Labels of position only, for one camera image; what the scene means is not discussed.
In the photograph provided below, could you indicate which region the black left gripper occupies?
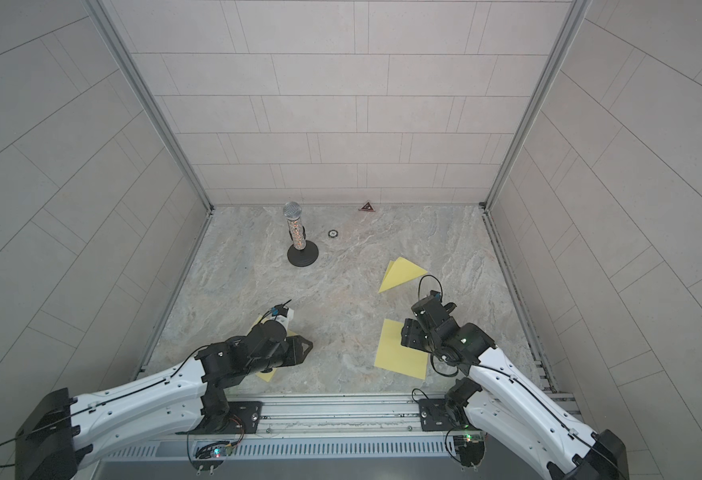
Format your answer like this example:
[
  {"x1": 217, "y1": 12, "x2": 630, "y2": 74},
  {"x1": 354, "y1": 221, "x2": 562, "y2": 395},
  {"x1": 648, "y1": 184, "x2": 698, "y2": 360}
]
[{"x1": 248, "y1": 335, "x2": 320, "y2": 375}]

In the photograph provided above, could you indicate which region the yellow square paper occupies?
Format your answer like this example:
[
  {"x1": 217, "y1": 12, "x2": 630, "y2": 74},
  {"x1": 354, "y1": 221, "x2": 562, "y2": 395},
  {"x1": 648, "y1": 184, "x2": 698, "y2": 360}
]
[{"x1": 378, "y1": 257, "x2": 427, "y2": 293}]

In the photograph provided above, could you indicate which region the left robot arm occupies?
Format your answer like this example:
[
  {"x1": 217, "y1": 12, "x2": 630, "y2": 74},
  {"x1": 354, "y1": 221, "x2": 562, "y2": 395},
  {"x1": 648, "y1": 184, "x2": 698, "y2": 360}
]
[{"x1": 9, "y1": 320, "x2": 313, "y2": 479}]

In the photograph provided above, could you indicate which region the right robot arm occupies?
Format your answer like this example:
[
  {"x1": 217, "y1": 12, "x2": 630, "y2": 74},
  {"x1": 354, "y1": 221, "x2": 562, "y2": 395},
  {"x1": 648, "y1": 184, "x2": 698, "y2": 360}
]
[{"x1": 401, "y1": 291, "x2": 629, "y2": 479}]

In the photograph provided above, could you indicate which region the black round-base stand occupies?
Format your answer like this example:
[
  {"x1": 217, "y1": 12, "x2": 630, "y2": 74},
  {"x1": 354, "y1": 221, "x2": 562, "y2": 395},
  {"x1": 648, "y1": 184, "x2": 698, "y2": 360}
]
[{"x1": 283, "y1": 201, "x2": 319, "y2": 267}]

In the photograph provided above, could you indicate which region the vent grille strip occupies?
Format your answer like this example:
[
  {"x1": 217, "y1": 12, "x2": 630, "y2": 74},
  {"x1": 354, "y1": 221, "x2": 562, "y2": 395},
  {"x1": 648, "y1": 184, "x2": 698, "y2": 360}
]
[{"x1": 105, "y1": 436, "x2": 455, "y2": 462}]

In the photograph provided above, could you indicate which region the right circuit board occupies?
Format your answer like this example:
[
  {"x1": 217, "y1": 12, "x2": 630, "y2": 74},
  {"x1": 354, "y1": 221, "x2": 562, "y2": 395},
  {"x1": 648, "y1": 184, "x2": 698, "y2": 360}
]
[{"x1": 451, "y1": 435, "x2": 486, "y2": 470}]

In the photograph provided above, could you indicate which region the circuit board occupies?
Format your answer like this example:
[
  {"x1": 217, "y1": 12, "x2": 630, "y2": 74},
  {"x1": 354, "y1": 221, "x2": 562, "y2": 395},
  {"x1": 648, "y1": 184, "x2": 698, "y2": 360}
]
[
  {"x1": 191, "y1": 441, "x2": 236, "y2": 475},
  {"x1": 451, "y1": 435, "x2": 486, "y2": 470}
]

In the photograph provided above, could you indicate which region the left circuit board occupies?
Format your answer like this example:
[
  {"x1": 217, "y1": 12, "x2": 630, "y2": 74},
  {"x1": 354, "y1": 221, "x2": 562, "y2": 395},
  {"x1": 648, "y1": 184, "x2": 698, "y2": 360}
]
[{"x1": 191, "y1": 441, "x2": 236, "y2": 475}]

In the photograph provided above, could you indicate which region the metal corner profile right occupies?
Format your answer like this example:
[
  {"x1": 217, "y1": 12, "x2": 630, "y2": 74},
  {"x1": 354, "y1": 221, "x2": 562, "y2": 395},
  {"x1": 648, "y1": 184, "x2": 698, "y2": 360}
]
[{"x1": 481, "y1": 0, "x2": 591, "y2": 212}]

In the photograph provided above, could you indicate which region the metal corner profile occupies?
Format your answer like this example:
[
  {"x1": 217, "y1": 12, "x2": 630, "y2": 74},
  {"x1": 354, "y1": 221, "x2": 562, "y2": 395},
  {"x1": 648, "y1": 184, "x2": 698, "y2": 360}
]
[
  {"x1": 481, "y1": 0, "x2": 591, "y2": 212},
  {"x1": 83, "y1": 0, "x2": 214, "y2": 215}
]

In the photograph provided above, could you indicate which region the metal corner profile left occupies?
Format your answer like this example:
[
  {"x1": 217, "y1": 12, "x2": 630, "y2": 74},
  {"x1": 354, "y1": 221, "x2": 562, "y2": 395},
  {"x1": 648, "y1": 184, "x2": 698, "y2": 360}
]
[{"x1": 83, "y1": 0, "x2": 214, "y2": 215}]

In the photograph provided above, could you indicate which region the aluminium rail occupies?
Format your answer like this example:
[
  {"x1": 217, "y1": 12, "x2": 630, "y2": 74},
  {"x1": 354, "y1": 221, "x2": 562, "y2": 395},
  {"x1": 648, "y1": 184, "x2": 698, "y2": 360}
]
[{"x1": 89, "y1": 392, "x2": 586, "y2": 442}]

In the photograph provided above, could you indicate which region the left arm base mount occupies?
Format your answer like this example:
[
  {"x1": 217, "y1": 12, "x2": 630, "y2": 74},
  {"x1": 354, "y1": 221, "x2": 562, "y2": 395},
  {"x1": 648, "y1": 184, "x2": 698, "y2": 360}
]
[{"x1": 189, "y1": 401, "x2": 263, "y2": 435}]

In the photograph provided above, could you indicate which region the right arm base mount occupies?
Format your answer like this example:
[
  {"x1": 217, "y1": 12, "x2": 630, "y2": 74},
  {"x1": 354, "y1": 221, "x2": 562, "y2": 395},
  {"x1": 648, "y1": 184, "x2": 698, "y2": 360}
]
[{"x1": 416, "y1": 378, "x2": 483, "y2": 432}]

